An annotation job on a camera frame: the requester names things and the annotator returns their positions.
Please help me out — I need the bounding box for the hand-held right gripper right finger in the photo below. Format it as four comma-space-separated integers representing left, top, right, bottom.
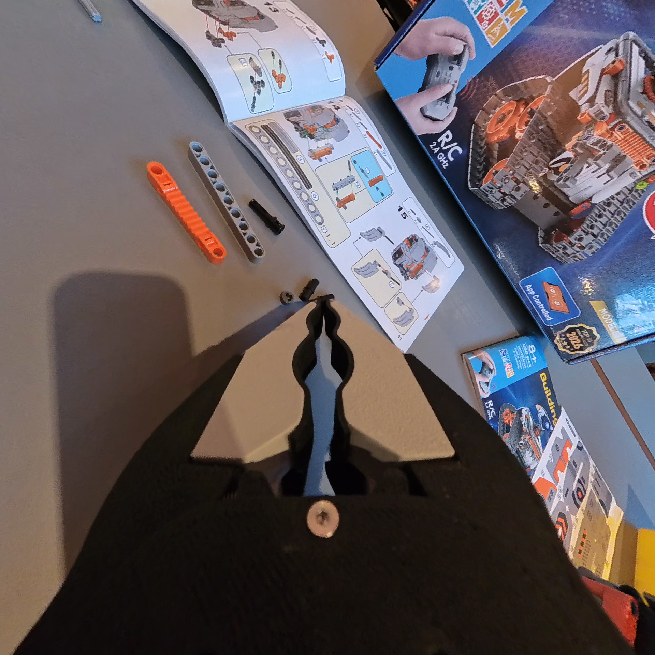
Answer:
323, 299, 456, 496

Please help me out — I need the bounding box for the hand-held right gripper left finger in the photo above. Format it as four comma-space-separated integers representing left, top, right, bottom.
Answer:
190, 299, 324, 496

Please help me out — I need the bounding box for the long black pin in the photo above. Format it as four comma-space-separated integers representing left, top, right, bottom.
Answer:
248, 198, 286, 236

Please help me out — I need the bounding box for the blue cover booklet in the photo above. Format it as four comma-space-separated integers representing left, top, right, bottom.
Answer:
462, 335, 626, 580

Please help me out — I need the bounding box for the blue toy robot box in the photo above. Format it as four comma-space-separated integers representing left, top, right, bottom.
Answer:
374, 0, 655, 365

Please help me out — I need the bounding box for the orange toothed beam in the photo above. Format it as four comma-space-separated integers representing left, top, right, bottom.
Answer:
146, 161, 227, 265

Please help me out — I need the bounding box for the grey holed beam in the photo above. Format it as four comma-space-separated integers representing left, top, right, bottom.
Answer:
187, 141, 266, 264

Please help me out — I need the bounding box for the yellow plastic bin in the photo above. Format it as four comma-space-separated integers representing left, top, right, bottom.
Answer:
634, 528, 655, 598

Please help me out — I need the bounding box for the open instruction booklet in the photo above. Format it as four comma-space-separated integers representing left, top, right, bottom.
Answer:
130, 0, 465, 354

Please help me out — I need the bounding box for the black desk cable tray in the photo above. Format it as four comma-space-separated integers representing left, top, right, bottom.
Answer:
379, 0, 428, 31

